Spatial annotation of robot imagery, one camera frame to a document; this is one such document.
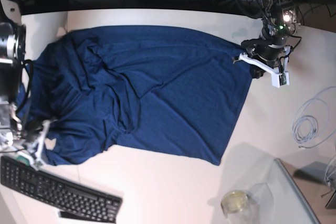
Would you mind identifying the coiled light blue cable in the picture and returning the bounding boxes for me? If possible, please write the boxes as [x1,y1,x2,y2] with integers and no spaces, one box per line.
[291,86,336,149]

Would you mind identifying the black keyboard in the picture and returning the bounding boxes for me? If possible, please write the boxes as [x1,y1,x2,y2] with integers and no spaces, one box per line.
[1,156,123,223]

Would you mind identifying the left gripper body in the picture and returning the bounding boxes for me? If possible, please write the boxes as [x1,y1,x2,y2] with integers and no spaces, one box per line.
[232,37,292,88]

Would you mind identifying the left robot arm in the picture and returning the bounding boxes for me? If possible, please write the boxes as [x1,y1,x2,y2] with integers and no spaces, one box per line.
[233,0,302,88]

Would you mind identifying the green tape roll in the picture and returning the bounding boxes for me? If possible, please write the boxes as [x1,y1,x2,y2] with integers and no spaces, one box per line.
[16,155,30,167]

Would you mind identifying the grey metal stand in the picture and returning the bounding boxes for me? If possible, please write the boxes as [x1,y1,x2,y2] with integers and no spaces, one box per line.
[293,162,335,210]

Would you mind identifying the blue t-shirt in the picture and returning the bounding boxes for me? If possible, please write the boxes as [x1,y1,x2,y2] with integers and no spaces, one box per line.
[18,26,252,166]

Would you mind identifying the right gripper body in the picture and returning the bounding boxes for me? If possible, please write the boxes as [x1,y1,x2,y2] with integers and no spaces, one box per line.
[1,120,52,169]

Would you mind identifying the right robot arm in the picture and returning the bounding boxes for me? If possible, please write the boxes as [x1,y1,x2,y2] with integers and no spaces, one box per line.
[1,0,52,170]

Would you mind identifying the clear glass jar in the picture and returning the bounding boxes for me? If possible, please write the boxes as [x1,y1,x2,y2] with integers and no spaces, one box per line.
[221,183,274,224]

